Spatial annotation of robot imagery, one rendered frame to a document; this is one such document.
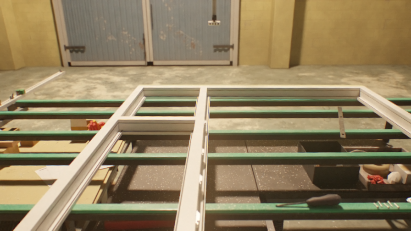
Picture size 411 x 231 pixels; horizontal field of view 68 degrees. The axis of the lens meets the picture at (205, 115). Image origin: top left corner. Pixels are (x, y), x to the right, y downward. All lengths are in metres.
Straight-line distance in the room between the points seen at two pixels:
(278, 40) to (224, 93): 4.97
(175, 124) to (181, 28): 5.66
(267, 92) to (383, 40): 6.32
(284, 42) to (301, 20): 0.73
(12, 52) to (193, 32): 4.00
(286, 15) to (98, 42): 4.17
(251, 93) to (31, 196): 1.35
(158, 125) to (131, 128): 0.13
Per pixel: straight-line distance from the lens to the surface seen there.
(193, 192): 0.94
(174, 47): 7.12
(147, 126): 1.51
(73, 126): 2.08
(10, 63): 8.07
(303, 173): 1.75
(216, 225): 1.36
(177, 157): 1.28
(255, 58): 7.28
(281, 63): 6.99
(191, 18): 7.02
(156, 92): 2.03
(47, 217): 1.00
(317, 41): 7.56
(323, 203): 1.05
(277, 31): 6.86
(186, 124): 1.47
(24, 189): 1.71
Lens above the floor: 1.48
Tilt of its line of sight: 21 degrees down
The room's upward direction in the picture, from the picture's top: straight up
